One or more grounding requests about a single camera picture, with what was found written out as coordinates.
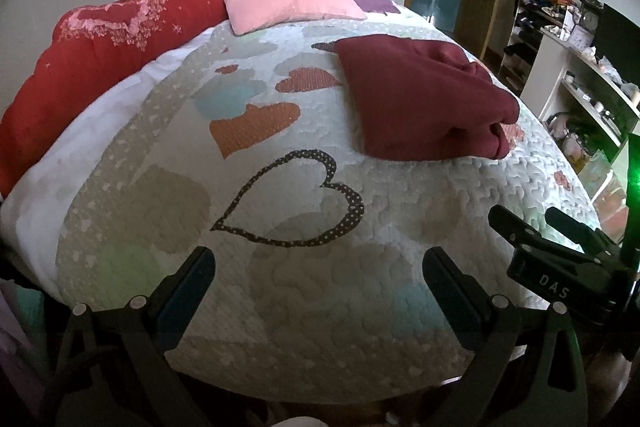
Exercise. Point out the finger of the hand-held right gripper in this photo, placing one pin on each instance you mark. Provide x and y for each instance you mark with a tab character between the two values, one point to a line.
580	232
517	229

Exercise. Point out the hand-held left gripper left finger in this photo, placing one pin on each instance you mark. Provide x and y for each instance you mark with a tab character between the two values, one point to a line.
197	277

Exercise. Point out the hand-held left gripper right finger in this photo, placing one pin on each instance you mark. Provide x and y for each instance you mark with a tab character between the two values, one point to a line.
450	287

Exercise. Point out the maroon sweater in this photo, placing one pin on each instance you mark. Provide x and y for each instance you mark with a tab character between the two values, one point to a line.
410	107

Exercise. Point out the person's right forearm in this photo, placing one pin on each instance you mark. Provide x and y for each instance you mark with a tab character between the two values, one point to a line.
610	382

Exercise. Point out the pile of bags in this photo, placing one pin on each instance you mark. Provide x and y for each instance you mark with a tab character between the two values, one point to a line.
570	137

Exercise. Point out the heart-print quilted bedspread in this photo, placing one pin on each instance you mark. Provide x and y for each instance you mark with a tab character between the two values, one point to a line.
310	307

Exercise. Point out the white shelf unit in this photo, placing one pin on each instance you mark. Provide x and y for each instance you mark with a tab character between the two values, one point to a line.
545	67

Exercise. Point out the cluttered shoe rack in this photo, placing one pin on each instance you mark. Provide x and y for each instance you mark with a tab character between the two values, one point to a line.
525	37

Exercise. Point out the black monitor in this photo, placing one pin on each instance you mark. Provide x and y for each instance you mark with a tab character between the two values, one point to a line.
617	42

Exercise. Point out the dark desk clock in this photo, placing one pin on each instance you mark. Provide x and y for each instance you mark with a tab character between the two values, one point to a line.
590	17

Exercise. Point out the red patterned pillow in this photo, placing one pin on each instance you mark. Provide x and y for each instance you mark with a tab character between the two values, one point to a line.
100	47

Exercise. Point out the purple pillow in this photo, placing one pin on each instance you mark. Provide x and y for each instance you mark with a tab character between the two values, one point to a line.
370	1

